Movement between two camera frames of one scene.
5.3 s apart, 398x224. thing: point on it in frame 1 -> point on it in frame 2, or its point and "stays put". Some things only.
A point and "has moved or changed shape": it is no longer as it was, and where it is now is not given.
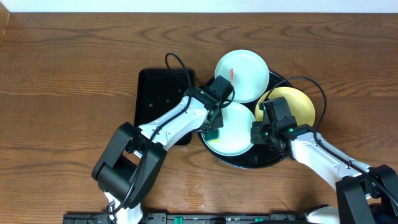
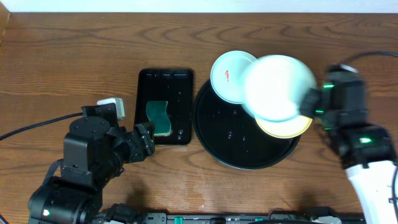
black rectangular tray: (159, 89) stays put
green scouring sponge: (212, 135) -> (156, 111)
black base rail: (188, 218) stays put
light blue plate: (247, 71) stays put
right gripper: (257, 127) -> (311, 96)
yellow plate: (301, 106) has moved or changed shape
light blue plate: (236, 135) -> (272, 86)
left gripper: (214, 123) -> (138, 141)
